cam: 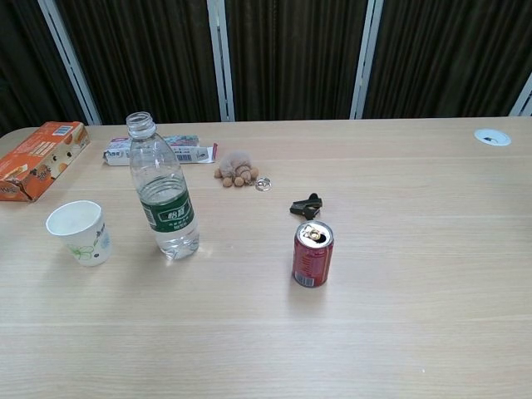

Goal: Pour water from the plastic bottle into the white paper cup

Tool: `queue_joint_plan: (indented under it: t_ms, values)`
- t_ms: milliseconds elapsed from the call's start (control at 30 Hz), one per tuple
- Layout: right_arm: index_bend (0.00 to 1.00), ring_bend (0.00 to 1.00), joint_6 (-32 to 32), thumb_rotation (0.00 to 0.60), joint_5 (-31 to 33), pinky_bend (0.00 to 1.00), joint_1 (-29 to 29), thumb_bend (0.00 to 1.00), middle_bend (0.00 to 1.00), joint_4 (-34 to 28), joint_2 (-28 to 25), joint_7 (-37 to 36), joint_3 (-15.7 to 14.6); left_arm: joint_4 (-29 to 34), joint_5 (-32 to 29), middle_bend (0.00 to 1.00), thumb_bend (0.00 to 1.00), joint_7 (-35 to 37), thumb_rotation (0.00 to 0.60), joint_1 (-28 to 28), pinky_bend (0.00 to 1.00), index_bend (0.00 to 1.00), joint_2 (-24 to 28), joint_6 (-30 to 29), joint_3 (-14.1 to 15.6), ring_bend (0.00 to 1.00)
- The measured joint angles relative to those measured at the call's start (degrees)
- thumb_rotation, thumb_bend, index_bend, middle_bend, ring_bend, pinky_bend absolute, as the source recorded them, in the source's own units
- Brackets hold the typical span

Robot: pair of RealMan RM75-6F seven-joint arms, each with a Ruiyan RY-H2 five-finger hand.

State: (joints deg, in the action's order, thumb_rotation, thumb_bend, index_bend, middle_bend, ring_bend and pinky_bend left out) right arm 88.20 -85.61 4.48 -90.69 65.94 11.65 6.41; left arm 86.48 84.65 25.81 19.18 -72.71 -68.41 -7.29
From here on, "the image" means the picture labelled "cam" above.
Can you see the transparent plastic water bottle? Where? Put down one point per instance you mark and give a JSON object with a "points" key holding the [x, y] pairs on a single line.
{"points": [[164, 187]]}

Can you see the white floral paper cup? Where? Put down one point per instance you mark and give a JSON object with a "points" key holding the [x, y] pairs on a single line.
{"points": [[85, 241]]}

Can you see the black binder clip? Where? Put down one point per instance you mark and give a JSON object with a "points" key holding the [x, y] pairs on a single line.
{"points": [[305, 206]]}

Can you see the red soda can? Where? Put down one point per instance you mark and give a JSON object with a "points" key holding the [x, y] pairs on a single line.
{"points": [[311, 262]]}

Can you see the long white toothpaste carton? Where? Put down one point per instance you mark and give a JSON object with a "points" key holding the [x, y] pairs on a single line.
{"points": [[189, 151]]}

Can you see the dark curtain panel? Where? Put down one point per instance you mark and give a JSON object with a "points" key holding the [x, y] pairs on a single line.
{"points": [[291, 54], [145, 54], [449, 50], [25, 62]]}

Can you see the orange snack box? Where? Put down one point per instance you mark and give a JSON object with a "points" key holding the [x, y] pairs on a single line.
{"points": [[39, 160]]}

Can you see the grey partition frame post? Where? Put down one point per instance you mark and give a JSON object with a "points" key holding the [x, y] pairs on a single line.
{"points": [[220, 62], [70, 62], [366, 62], [524, 97]]}

